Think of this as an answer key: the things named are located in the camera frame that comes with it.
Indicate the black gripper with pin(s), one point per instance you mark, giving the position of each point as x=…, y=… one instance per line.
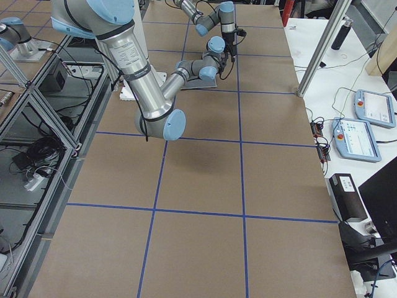
x=225, y=61
x=229, y=40

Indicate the pink towel with grey edge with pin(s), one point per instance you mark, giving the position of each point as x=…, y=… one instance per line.
x=196, y=83

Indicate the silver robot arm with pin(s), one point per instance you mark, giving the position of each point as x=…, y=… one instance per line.
x=111, y=22
x=223, y=15

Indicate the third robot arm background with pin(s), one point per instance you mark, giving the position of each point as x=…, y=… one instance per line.
x=18, y=42

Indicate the black bottle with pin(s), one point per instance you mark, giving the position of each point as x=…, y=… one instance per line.
x=342, y=34

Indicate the small circuit board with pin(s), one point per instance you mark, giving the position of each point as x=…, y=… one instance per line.
x=317, y=128

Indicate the near teach pendant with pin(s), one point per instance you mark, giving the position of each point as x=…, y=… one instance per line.
x=354, y=140

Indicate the teach pendant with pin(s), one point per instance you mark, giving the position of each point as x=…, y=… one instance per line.
x=354, y=140
x=377, y=108

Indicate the far teach pendant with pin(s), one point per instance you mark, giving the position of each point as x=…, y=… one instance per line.
x=377, y=108

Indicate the black box with label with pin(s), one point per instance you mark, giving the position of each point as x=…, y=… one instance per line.
x=346, y=199

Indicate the black monitor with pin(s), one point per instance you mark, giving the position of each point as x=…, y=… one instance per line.
x=379, y=196

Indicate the white power strip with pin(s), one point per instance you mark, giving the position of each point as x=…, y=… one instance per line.
x=33, y=182

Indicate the black power adapter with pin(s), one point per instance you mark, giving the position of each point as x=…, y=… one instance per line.
x=21, y=160

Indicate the aluminium frame post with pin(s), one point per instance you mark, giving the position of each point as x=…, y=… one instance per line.
x=328, y=33

